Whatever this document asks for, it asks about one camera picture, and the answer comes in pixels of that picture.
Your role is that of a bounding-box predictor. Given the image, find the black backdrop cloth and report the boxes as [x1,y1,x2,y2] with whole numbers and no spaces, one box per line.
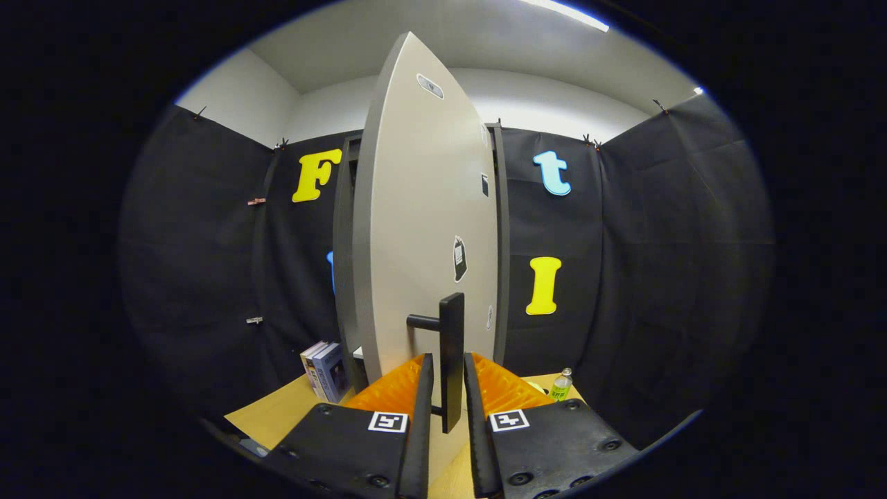
[118,94,775,451]

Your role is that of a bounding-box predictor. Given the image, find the grey shoe cabinet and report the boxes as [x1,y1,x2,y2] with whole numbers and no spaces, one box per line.
[333,123,511,394]

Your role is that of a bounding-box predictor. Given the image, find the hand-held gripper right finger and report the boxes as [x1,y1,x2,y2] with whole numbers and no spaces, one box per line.
[462,351,638,499]

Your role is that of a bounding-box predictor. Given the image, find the long ceiling light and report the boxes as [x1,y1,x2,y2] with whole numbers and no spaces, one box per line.
[520,0,611,33]

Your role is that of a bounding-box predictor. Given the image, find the black door handle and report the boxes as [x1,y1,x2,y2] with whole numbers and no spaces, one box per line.
[406,292,465,434]

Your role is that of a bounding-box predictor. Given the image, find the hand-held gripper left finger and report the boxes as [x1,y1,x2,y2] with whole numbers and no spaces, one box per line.
[263,352,435,499]

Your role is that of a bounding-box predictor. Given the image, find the blue book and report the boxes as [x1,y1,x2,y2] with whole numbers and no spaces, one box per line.
[313,343,350,404]

